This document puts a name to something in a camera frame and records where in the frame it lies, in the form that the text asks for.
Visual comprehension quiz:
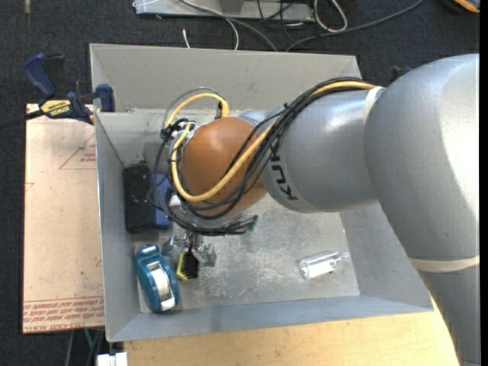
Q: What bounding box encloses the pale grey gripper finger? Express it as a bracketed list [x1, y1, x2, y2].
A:
[161, 235, 185, 258]
[194, 242, 218, 268]

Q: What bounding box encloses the blue tape dispenser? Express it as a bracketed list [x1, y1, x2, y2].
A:
[133, 243, 181, 313]

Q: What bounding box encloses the grey metal bin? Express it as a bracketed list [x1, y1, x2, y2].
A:
[89, 43, 435, 343]

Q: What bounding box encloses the brown cardboard board red print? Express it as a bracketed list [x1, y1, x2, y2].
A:
[22, 103, 106, 335]

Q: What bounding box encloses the dark blue box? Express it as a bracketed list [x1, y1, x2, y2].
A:
[149, 172, 175, 230]

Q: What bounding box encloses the black flat block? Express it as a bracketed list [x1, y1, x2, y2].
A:
[122, 162, 155, 233]

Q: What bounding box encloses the yellow and black brush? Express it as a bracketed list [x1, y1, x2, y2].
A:
[175, 251, 200, 282]

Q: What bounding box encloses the clear plastic bottle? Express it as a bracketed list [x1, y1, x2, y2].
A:
[298, 250, 351, 281]

